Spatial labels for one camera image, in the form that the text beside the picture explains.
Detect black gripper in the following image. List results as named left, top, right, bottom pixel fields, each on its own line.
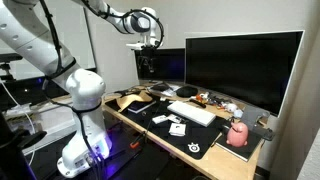
left=137, top=49, right=158, bottom=74

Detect yellow towel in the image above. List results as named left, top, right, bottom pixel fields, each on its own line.
left=117, top=92, right=154, bottom=113

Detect small black monitor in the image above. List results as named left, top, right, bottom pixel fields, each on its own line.
left=134, top=47, right=186, bottom=83

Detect dark book with white edge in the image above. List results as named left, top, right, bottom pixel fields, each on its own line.
left=127, top=100, right=157, bottom=115

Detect small white card box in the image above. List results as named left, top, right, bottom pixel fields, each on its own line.
left=151, top=114, right=168, bottom=125

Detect white printed card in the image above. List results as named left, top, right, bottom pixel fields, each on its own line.
left=166, top=113, right=183, bottom=124

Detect black remote control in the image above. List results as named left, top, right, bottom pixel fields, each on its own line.
left=189, top=98, right=207, bottom=109

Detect white keyboard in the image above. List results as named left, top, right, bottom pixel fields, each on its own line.
left=166, top=100, right=217, bottom=128

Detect white square box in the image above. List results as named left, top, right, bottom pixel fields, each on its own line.
left=168, top=122, right=187, bottom=138

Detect black desk mat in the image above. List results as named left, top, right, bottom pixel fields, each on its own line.
left=104, top=94, right=232, bottom=161

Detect small white figurine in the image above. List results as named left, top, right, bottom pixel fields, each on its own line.
left=224, top=102, right=239, bottom=113

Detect black computer mouse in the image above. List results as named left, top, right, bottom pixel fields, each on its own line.
left=214, top=119, right=231, bottom=135

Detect large black monitor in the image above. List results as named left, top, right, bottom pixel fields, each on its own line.
left=184, top=30, right=305, bottom=118

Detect black perforated breadboard base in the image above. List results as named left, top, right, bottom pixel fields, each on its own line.
left=26, top=124, right=174, bottom=180

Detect pink pig toy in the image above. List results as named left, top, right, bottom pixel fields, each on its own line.
left=225, top=121, right=250, bottom=148

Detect black notebook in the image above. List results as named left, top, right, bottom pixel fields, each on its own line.
left=214, top=129, right=264, bottom=163

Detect black stand base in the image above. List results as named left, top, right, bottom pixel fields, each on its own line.
left=259, top=127, right=276, bottom=142

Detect black chair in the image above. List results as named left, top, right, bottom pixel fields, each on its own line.
left=0, top=112, right=48, bottom=180

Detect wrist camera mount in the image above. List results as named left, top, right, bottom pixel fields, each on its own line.
left=125, top=41, right=160, bottom=52

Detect black cables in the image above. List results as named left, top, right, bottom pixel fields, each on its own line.
left=146, top=82, right=181, bottom=98

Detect orange handled clamp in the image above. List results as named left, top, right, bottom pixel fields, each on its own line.
left=129, top=131, right=148, bottom=150

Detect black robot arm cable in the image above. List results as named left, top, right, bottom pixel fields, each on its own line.
left=38, top=0, right=165, bottom=180

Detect white cable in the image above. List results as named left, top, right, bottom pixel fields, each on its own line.
left=0, top=79, right=37, bottom=167

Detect black camera on tripod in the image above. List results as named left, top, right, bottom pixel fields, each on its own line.
left=0, top=52, right=24, bottom=82

